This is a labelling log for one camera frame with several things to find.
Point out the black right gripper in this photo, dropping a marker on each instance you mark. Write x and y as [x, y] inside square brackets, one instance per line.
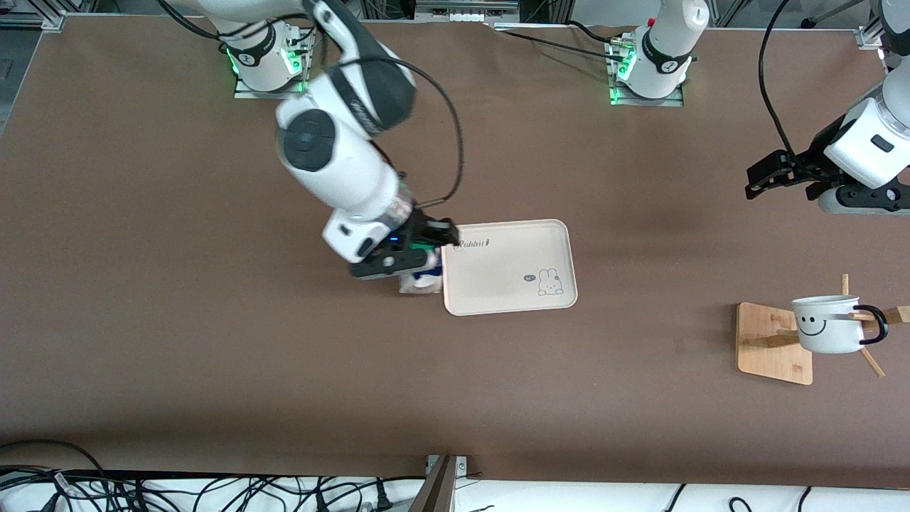
[422, 226]

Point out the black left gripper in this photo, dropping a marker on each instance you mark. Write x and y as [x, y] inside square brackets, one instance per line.
[812, 159]

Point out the blue white milk carton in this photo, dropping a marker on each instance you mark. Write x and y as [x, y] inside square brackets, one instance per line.
[419, 284]

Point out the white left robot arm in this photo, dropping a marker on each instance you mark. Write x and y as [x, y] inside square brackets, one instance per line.
[867, 142]

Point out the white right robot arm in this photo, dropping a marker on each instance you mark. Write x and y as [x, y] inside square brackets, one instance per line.
[341, 156]

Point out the wooden cup hanging rack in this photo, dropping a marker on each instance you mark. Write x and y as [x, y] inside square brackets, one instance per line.
[771, 355]

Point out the cream rabbit print tray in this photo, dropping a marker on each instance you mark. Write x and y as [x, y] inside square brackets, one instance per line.
[512, 270]

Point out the metal camera post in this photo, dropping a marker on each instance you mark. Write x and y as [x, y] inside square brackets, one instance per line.
[437, 491]

